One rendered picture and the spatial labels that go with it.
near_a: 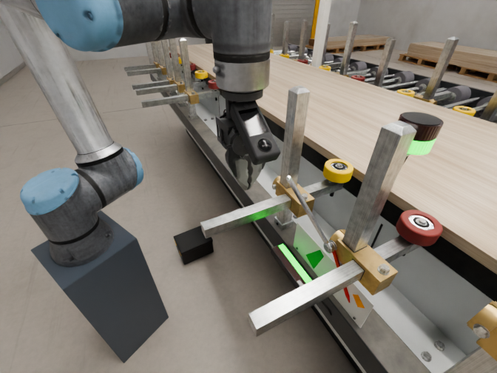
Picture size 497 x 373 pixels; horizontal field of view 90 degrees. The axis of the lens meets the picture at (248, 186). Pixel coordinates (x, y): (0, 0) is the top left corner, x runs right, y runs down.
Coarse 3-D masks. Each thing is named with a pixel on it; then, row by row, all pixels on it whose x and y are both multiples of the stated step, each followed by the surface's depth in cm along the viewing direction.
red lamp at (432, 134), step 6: (402, 114) 40; (402, 120) 39; (414, 126) 37; (420, 126) 37; (426, 126) 37; (432, 126) 37; (438, 126) 37; (420, 132) 37; (426, 132) 37; (432, 132) 37; (438, 132) 38; (414, 138) 38; (420, 138) 38; (426, 138) 38; (432, 138) 38
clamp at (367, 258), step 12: (336, 240) 56; (336, 252) 56; (348, 252) 52; (360, 252) 52; (372, 252) 52; (360, 264) 50; (372, 264) 49; (372, 276) 48; (384, 276) 47; (372, 288) 49; (384, 288) 50
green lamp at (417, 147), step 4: (412, 144) 39; (416, 144) 38; (420, 144) 38; (424, 144) 38; (428, 144) 38; (432, 144) 39; (412, 148) 39; (416, 148) 39; (420, 148) 39; (424, 148) 39; (428, 148) 39; (408, 152) 40; (412, 152) 39; (416, 152) 39; (420, 152) 39; (424, 152) 39
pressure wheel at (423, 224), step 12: (408, 216) 55; (420, 216) 55; (432, 216) 55; (396, 228) 56; (408, 228) 52; (420, 228) 52; (432, 228) 52; (408, 240) 53; (420, 240) 52; (432, 240) 51
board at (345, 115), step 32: (288, 64) 179; (320, 96) 122; (352, 96) 122; (384, 96) 122; (320, 128) 93; (352, 128) 93; (448, 128) 93; (480, 128) 93; (352, 160) 75; (416, 160) 75; (448, 160) 75; (480, 160) 75; (416, 192) 63; (448, 192) 63; (480, 192) 63; (448, 224) 54; (480, 224) 54; (480, 256) 49
